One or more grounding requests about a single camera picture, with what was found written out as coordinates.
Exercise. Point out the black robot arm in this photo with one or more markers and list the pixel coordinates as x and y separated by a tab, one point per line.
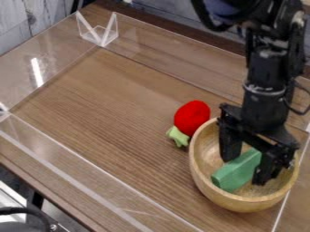
273	25

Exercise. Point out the clear acrylic tray wall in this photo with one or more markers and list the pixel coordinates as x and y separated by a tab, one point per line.
83	135

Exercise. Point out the brown wooden bowl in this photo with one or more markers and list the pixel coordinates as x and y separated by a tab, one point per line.
250	198

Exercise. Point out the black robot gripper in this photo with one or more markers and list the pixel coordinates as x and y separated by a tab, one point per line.
257	123

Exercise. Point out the black metal table frame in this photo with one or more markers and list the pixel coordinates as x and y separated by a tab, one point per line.
39	217

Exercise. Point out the green rectangular block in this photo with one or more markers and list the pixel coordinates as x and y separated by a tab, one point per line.
236	173

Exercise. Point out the clear acrylic corner bracket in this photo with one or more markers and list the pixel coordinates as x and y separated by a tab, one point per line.
98	35

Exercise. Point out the red plush strawberry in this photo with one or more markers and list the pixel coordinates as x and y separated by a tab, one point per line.
189	117

